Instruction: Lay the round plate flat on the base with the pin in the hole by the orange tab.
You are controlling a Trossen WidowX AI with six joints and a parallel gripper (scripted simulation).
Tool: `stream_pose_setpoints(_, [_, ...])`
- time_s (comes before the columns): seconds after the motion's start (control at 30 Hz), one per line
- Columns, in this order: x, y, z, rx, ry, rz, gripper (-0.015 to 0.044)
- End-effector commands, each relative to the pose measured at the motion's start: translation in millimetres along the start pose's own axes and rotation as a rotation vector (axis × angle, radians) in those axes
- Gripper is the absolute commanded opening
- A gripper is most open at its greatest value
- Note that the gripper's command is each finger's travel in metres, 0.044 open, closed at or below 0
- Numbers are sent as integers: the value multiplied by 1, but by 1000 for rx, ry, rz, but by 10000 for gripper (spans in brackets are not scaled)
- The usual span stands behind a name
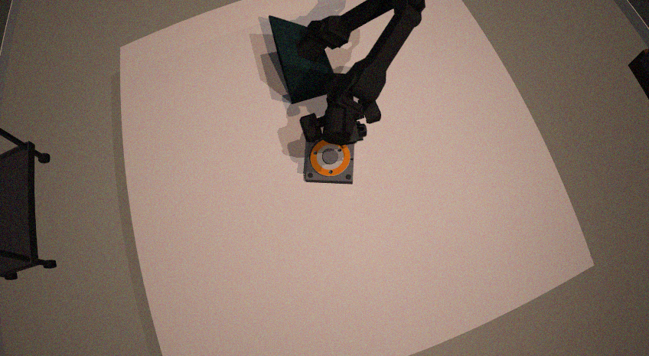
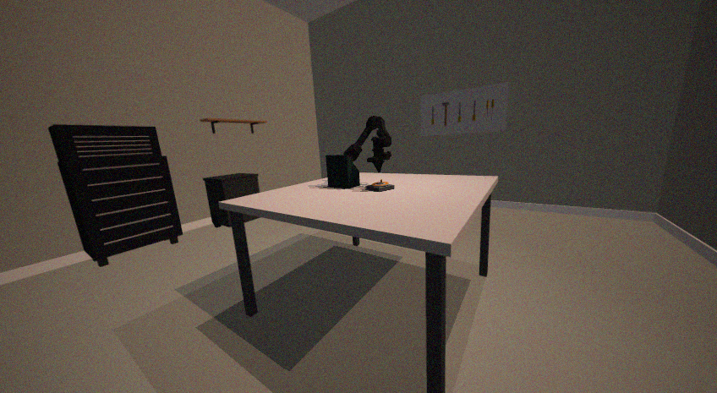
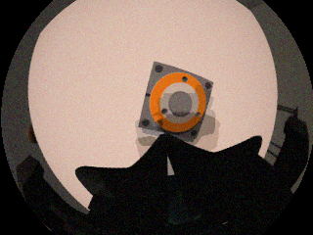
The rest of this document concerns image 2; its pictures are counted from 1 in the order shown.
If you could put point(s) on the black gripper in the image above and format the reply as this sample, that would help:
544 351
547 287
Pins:
375 160

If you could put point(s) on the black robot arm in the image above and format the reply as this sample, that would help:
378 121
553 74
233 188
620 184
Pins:
384 139

